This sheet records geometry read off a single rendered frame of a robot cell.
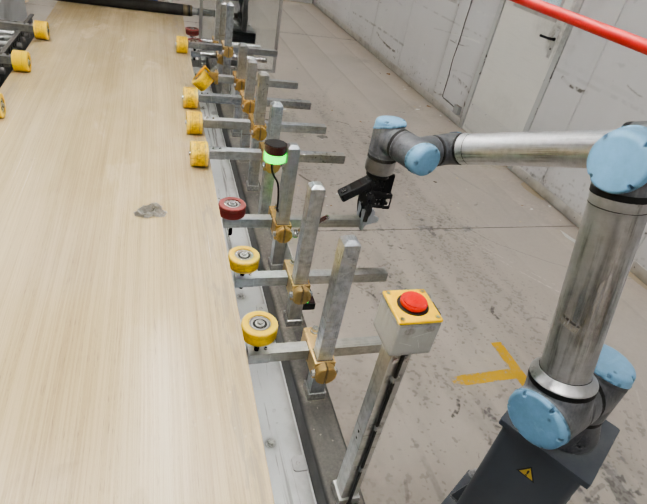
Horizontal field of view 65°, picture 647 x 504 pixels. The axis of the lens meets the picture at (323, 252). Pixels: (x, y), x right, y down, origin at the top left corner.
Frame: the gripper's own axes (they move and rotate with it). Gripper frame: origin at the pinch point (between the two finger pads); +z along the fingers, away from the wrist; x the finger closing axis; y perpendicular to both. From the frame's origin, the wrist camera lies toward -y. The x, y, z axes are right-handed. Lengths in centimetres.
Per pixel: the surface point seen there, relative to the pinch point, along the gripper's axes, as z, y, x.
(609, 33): -82, -34, -100
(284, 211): -9.1, -27.2, -5.8
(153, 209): -9, -63, -5
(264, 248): 12.4, -29.1, 5.6
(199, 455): -8, -56, -79
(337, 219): -3.4, -8.5, -1.4
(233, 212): -7.7, -41.7, -4.0
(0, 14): 1, -148, 226
